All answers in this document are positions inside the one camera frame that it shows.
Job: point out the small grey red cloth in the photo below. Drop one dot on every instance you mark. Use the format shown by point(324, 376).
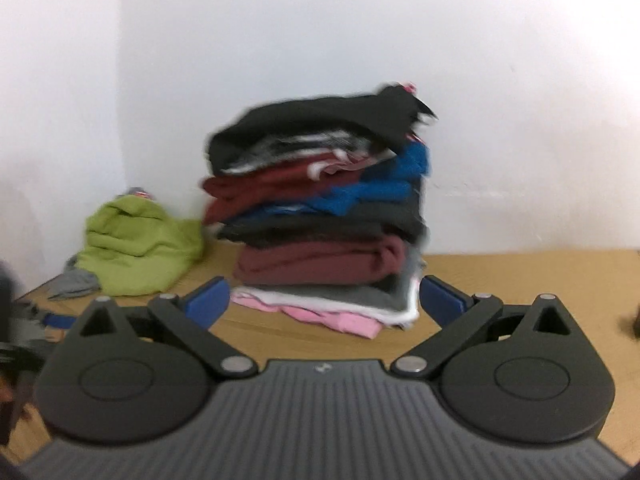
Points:
point(137, 193)

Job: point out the stack of folded clothes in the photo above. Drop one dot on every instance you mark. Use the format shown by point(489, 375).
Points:
point(310, 260)

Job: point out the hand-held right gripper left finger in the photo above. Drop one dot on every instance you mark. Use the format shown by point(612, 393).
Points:
point(207, 302)

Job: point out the black jacket with pink stripe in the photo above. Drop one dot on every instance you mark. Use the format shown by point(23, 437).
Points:
point(310, 120)

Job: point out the yellow-green cloth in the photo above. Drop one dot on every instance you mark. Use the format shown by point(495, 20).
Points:
point(135, 245)

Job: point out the bamboo mat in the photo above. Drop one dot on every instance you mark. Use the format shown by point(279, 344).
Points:
point(550, 275)

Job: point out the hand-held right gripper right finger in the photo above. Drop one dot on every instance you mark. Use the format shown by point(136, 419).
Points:
point(440, 302)

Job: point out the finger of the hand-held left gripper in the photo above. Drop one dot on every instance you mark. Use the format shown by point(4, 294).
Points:
point(56, 320)

